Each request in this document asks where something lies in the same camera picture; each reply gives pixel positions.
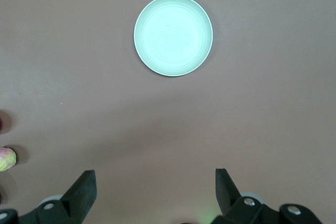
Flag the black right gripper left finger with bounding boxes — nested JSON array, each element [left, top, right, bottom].
[[0, 170, 97, 224]]

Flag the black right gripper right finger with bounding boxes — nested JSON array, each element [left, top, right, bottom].
[[209, 167, 324, 224]]

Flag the yellow pink apple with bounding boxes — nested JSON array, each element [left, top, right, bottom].
[[0, 147, 17, 173]]

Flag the brown table cover cloth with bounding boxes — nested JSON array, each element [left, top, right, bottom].
[[0, 0, 336, 224]]

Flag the pale green round plate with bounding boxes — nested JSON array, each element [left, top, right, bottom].
[[133, 0, 214, 78]]

